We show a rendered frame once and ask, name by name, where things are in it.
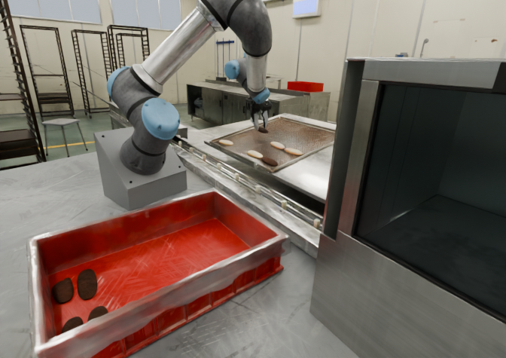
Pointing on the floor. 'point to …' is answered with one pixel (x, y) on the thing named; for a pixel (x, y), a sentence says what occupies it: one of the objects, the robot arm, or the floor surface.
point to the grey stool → (62, 130)
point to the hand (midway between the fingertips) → (261, 127)
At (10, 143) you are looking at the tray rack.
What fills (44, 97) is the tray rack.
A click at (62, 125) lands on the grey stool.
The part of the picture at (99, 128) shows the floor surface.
